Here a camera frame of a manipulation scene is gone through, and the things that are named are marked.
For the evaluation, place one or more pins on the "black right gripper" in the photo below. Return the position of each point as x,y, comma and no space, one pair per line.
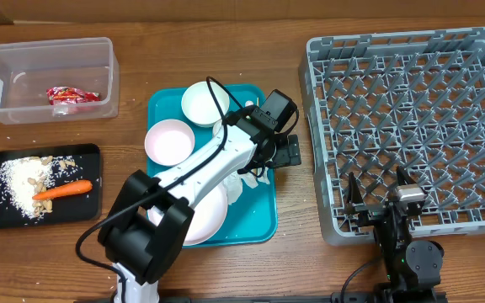
370,212

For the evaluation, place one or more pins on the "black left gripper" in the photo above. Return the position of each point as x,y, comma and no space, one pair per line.
289,150

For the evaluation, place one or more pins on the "white napkin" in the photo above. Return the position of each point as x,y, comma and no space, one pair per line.
234,182

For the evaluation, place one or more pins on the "pale green bowl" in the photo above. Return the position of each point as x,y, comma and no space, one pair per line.
199,106

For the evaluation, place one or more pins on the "pink bowl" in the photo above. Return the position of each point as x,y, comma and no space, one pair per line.
169,142

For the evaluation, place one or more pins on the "orange carrot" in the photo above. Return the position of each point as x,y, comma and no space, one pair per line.
68,189

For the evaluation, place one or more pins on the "red snack wrapper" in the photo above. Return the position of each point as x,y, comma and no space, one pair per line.
69,95

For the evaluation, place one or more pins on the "rice and peanut scraps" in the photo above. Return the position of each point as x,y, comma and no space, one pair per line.
22,178

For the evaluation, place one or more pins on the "white cup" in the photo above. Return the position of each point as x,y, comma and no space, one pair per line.
217,128

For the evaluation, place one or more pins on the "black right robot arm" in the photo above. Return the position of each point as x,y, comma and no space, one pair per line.
412,267

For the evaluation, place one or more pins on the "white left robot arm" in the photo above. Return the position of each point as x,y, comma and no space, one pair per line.
145,230

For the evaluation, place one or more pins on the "grey dishwasher rack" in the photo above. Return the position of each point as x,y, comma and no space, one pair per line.
414,100

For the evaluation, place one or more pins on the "black waste tray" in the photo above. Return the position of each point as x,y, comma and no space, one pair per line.
72,208

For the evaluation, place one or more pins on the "teal serving tray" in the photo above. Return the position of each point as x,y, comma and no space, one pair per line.
253,217

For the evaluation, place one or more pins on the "large pink plate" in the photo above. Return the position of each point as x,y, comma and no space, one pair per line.
210,214

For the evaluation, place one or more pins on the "clear plastic bin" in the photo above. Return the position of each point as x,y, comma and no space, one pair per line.
29,69

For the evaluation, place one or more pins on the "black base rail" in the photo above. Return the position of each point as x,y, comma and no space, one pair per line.
293,298

